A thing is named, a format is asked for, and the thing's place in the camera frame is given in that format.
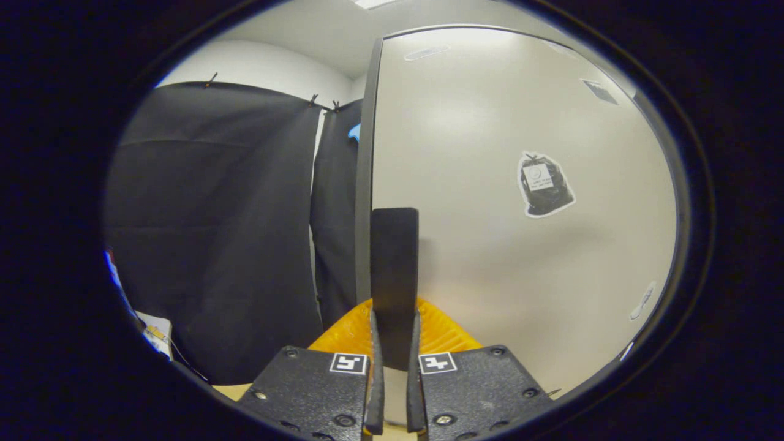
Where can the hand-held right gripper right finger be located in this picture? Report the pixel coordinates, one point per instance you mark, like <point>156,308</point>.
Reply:
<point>414,398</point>

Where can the ceiling light panel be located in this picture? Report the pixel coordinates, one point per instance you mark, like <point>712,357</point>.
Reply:
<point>373,3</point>

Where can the grey cabinet door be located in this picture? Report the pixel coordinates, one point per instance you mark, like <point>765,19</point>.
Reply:
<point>478,214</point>

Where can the dark grey cabinet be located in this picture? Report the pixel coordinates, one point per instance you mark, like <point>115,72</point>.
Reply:
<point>365,184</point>

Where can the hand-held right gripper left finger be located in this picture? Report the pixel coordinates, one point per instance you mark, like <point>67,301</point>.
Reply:
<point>376,398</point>

